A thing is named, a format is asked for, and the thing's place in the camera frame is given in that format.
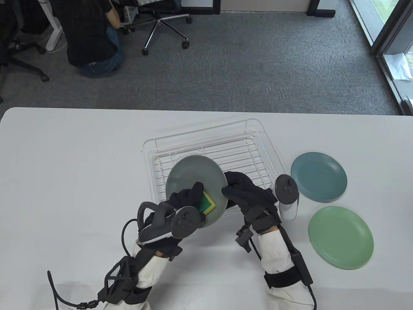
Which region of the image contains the person's right hand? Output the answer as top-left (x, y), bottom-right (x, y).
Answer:
top-left (221, 171), bottom-right (280, 232)

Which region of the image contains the person's left hand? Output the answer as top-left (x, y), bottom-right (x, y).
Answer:
top-left (144, 182), bottom-right (205, 231)

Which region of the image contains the yellow green sponge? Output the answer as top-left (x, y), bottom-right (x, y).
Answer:
top-left (197, 191), bottom-right (216, 215)

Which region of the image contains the grey plate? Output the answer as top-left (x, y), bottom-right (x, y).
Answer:
top-left (165, 155), bottom-right (228, 229)

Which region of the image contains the teal plate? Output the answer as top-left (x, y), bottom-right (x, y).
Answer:
top-left (291, 152), bottom-right (348, 203)

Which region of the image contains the light green plate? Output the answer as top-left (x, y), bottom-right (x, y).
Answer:
top-left (308, 206), bottom-right (375, 270)

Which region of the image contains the black left forearm sensor box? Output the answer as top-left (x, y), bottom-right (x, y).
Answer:
top-left (97, 257), bottom-right (136, 304)

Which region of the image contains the person's left forearm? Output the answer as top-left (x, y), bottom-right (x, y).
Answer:
top-left (97, 249), bottom-right (170, 310)

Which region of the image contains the black right forearm power box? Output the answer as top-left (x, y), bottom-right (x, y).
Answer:
top-left (284, 232), bottom-right (314, 286)

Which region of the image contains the person's right forearm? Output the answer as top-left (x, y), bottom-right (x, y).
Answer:
top-left (257, 226), bottom-right (318, 310)

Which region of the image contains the black white left controller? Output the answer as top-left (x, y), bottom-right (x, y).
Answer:
top-left (137, 202), bottom-right (207, 248)

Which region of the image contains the black chrome-base office chair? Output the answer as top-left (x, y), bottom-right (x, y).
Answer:
top-left (124, 0), bottom-right (193, 56)

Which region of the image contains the beige cabinet panel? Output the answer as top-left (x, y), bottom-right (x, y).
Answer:
top-left (220, 0), bottom-right (312, 13)

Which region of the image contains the black desk foot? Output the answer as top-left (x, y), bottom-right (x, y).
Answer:
top-left (307, 0), bottom-right (336, 17)

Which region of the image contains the white paper sheet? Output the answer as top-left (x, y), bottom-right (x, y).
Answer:
top-left (384, 53), bottom-right (413, 81)

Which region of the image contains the white wire dish rack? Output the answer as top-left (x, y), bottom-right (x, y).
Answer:
top-left (143, 119), bottom-right (294, 221)

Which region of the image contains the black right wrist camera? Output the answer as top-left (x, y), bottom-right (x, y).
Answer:
top-left (236, 226), bottom-right (257, 254)

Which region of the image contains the black left camera cable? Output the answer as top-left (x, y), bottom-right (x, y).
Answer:
top-left (121, 219), bottom-right (140, 259)

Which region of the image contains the black right forearm cable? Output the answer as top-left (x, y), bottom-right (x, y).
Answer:
top-left (309, 284), bottom-right (319, 310)

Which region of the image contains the black braided lanyard cable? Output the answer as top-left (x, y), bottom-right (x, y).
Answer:
top-left (47, 271), bottom-right (104, 310)

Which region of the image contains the black window frame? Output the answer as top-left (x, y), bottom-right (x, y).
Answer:
top-left (348, 0), bottom-right (413, 115)

